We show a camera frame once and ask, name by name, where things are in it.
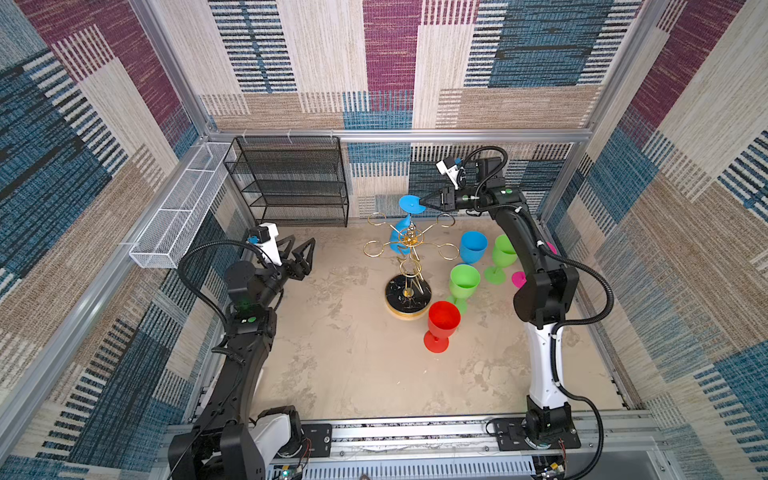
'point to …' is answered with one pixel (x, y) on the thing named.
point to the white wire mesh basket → (168, 235)
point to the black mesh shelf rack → (293, 181)
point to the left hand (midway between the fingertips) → (303, 235)
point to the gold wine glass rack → (408, 295)
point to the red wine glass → (443, 319)
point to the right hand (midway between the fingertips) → (422, 204)
